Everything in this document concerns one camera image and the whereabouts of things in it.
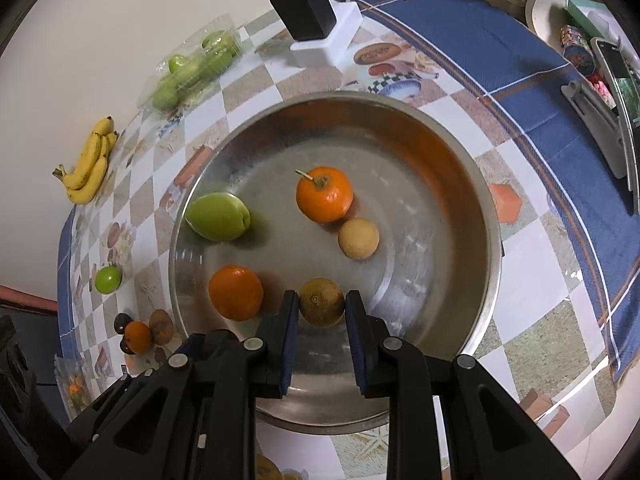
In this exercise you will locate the black charger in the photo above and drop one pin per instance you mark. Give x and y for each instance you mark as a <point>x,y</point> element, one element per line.
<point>302,10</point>

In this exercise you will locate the clear plastic clamshell container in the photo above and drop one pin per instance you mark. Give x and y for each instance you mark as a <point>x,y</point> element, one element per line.
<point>152,80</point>

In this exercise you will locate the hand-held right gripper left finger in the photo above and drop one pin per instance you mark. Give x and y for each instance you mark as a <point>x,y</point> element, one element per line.
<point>289,340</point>

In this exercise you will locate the round metal basin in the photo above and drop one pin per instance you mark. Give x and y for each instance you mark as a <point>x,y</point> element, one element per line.
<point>425,185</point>

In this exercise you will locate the small orange tangerine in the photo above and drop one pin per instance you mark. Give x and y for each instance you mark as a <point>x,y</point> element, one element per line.
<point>235,292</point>

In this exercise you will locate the green tissue box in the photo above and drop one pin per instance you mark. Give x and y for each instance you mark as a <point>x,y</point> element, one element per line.
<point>592,12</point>

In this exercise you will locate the grey phone stand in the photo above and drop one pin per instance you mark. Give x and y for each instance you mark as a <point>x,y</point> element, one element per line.
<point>590,112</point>

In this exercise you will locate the yellow banana bunch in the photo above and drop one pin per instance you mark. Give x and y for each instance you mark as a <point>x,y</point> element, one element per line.
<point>90,170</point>

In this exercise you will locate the orange tangerine with stem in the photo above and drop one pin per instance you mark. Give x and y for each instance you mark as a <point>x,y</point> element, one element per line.
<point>324,195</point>

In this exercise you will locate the tan longan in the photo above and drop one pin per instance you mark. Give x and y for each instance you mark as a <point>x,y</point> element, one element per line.
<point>358,238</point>

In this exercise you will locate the smartphone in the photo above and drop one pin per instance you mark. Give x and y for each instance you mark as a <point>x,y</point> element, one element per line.
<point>620,85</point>

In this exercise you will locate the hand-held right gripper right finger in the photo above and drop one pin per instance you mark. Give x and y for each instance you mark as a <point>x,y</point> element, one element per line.
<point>356,340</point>

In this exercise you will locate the colourful tin can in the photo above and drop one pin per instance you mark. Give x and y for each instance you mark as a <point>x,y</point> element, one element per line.
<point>577,50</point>

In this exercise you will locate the red board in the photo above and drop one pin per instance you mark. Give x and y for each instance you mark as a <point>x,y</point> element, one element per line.
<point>25,300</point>

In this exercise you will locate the olive brown longan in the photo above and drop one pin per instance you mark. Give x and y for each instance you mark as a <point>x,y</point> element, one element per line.
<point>321,302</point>

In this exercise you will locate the clear plastic kumquat box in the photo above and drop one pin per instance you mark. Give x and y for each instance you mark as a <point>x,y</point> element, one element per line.
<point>75,387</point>

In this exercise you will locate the green jujube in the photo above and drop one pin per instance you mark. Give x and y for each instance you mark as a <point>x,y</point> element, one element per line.
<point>217,217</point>
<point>108,280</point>
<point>220,61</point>
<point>177,64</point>
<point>215,40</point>
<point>192,76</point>
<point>165,96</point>

